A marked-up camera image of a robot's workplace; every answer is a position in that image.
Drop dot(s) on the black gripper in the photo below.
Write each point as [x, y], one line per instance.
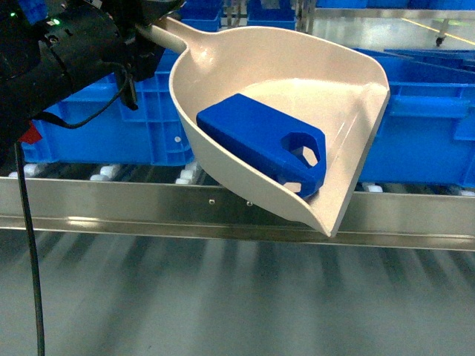
[144, 33]

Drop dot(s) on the blue plastic part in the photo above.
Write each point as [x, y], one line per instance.
[278, 145]

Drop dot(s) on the beige plastic dustpan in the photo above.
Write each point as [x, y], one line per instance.
[340, 91]

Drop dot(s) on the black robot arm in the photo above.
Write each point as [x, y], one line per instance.
[46, 61]

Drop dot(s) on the metal roller shelf rack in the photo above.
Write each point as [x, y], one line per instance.
[379, 219]

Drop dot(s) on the blue bin far left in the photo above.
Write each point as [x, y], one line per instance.
[202, 14]

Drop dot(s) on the blue bin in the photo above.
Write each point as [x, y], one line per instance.
[271, 14]
[202, 14]

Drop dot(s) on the large blue crate left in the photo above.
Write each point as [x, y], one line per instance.
[151, 135]

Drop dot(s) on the large blue crate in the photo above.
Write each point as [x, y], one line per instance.
[426, 135]
[151, 135]

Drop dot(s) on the blue bin far right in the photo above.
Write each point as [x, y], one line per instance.
[271, 14]

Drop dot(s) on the large blue crate right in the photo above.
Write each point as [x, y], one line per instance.
[426, 135]

